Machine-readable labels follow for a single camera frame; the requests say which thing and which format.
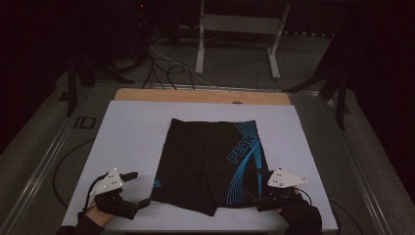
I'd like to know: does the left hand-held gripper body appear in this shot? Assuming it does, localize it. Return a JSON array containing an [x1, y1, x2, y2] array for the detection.
[[88, 167, 140, 220]]

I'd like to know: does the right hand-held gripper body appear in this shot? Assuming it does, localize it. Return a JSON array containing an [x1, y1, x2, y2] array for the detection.
[[255, 167, 308, 212]]

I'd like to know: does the person's right hand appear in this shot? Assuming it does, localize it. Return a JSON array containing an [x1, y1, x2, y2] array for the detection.
[[277, 186, 308, 214]]

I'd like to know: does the person's left hand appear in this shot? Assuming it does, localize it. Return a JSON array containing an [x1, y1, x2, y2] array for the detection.
[[83, 199, 115, 228]]

